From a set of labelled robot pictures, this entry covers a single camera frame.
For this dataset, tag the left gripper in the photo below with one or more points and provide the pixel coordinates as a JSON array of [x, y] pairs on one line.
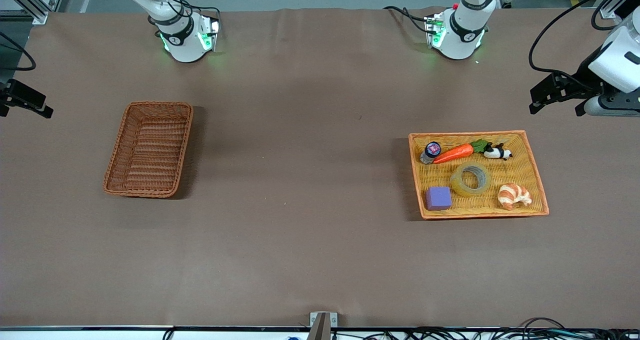
[[582, 75]]

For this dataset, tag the clear yellowish tape roll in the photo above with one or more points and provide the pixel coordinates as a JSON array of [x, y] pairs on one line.
[[457, 185]]

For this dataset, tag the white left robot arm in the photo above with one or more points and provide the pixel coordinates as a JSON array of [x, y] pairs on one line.
[[460, 35]]

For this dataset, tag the brown wicker basket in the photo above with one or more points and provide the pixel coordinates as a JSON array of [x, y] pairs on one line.
[[150, 150]]

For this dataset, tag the orange wicker basket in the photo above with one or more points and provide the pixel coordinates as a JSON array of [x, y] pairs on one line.
[[480, 203]]

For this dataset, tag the black white panda toy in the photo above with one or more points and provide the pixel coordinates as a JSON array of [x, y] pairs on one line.
[[495, 153]]

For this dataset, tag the toy croissant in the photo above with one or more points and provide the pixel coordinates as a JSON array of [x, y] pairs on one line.
[[512, 195]]

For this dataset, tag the orange toy carrot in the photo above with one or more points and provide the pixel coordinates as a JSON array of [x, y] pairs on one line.
[[455, 153]]

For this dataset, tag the small bottle purple lid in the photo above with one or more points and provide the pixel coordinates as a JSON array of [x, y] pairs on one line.
[[432, 149]]

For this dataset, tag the purple foam block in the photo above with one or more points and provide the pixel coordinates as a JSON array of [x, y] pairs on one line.
[[438, 198]]

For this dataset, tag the brown table cloth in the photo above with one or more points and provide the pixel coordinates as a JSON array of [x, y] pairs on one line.
[[320, 255]]

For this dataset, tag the aluminium frame post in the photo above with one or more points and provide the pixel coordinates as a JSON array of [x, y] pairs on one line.
[[30, 4], [612, 8]]

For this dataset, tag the metal table edge bracket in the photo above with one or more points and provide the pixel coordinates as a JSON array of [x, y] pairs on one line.
[[323, 325]]

